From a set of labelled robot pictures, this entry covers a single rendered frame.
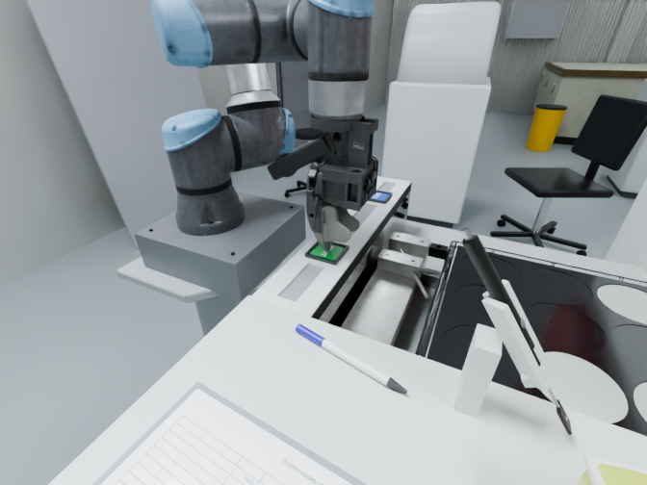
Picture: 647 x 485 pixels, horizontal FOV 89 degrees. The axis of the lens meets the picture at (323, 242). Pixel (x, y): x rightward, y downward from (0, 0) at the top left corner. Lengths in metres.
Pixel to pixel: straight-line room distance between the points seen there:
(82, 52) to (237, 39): 2.22
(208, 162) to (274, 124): 0.16
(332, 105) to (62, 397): 1.68
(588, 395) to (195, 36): 0.62
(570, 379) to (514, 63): 8.34
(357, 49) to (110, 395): 1.62
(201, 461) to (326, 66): 0.40
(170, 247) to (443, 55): 2.19
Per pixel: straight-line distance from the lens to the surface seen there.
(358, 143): 0.44
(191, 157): 0.70
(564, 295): 0.69
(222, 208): 0.73
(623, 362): 0.61
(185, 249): 0.71
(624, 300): 0.73
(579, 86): 6.08
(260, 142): 0.72
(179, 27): 0.46
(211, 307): 0.86
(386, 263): 0.64
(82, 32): 2.69
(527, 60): 8.73
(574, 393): 0.53
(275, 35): 0.49
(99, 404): 1.75
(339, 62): 0.42
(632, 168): 4.21
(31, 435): 1.81
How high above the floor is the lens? 1.26
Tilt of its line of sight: 31 degrees down
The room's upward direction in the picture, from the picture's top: straight up
